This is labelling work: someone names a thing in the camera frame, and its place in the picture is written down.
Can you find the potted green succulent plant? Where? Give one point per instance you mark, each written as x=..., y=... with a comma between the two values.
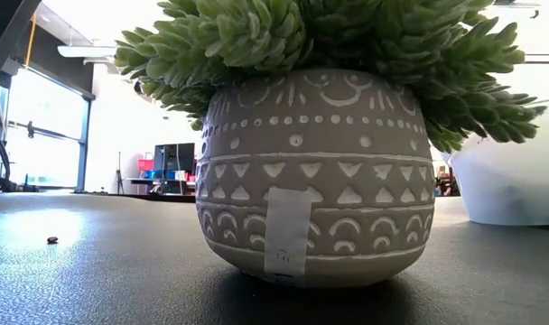
x=315, y=180

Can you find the white tape label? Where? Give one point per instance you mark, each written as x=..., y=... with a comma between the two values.
x=287, y=230

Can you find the black computer monitor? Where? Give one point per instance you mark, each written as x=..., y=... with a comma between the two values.
x=174, y=158

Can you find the blue storage bin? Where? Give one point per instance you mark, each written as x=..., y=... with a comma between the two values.
x=159, y=174

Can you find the red storage bin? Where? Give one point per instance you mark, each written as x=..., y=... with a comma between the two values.
x=145, y=165

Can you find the cluttered work desk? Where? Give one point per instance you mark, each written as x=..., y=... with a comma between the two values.
x=139, y=181

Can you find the thin black tripod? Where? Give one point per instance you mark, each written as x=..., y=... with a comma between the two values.
x=119, y=176

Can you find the distant dark equipment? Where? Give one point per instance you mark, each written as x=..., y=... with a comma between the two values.
x=443, y=182

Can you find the blue steel column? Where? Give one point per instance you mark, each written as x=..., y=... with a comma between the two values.
x=82, y=144

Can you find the black table mat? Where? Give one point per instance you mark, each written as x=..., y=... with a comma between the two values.
x=121, y=280

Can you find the long white light fixture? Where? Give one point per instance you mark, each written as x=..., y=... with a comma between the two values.
x=85, y=51

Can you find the white plastic bucket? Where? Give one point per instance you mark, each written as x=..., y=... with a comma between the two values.
x=505, y=180

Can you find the small black crumb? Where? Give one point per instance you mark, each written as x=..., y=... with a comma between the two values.
x=52, y=239

